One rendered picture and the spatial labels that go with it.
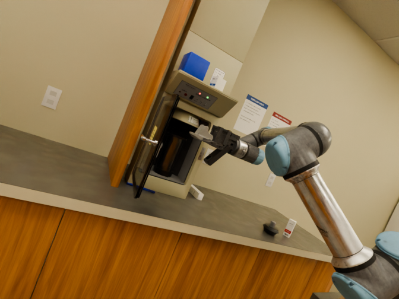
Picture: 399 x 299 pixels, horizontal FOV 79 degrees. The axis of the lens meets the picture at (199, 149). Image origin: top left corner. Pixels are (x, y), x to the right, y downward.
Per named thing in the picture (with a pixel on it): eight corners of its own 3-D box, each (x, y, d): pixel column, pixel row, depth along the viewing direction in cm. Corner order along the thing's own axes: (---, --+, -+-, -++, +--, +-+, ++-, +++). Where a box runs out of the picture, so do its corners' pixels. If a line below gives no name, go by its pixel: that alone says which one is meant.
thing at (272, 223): (257, 226, 135) (262, 216, 135) (269, 229, 139) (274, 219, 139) (268, 235, 127) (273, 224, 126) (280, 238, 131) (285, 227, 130)
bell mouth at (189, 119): (164, 114, 133) (168, 104, 133) (192, 126, 141) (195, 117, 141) (173, 117, 117) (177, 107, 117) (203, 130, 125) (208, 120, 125)
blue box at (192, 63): (176, 72, 111) (183, 54, 111) (195, 82, 116) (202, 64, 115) (183, 70, 102) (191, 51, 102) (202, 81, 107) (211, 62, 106)
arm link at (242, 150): (233, 155, 108) (243, 161, 100) (225, 152, 105) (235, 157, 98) (240, 140, 107) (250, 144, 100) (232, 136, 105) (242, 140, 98)
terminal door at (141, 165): (133, 175, 114) (165, 96, 111) (136, 200, 85) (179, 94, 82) (132, 175, 113) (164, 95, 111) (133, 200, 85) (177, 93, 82)
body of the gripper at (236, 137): (211, 123, 99) (234, 134, 105) (203, 143, 100) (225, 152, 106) (219, 127, 93) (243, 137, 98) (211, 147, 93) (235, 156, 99)
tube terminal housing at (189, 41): (122, 168, 137) (173, 40, 132) (172, 183, 151) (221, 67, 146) (126, 183, 115) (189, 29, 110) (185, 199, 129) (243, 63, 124)
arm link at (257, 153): (250, 162, 113) (260, 168, 106) (232, 154, 108) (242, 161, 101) (258, 146, 112) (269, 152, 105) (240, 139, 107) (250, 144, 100)
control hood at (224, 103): (163, 91, 112) (171, 70, 111) (220, 117, 126) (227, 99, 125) (170, 91, 101) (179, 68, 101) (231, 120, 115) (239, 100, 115)
